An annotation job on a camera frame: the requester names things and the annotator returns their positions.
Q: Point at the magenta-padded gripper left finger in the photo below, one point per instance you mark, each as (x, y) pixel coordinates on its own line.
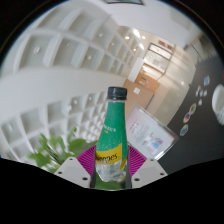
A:
(71, 170)

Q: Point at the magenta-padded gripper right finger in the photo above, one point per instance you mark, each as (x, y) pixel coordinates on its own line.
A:
(150, 171)

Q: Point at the green plastic drink bottle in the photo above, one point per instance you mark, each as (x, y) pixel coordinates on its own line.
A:
(111, 133)

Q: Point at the potted green leafy plant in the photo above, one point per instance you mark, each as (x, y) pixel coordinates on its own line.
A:
(56, 151)

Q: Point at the clear acrylic sign holder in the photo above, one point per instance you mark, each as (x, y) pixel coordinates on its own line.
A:
(150, 133)

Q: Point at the blue-green round badge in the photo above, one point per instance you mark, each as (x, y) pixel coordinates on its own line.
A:
(184, 130)

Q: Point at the multicoloured round badge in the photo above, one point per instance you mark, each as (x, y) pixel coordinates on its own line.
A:
(187, 117)

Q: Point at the yellow-rimmed round badge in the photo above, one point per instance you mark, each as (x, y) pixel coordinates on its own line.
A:
(193, 108)

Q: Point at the small white sticker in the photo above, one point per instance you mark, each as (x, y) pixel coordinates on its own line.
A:
(200, 102)
(204, 93)
(198, 90)

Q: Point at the white polka dot mug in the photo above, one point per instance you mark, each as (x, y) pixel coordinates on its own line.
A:
(219, 103)

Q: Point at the blue square sticker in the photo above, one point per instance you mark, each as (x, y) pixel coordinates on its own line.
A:
(206, 80)

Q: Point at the glass entrance door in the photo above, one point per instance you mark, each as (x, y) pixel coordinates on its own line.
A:
(156, 59)

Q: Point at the recessed ceiling lights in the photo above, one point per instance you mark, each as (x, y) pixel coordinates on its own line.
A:
(36, 50)

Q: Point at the dark framed landscape picture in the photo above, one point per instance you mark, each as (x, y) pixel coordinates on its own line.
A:
(123, 1)

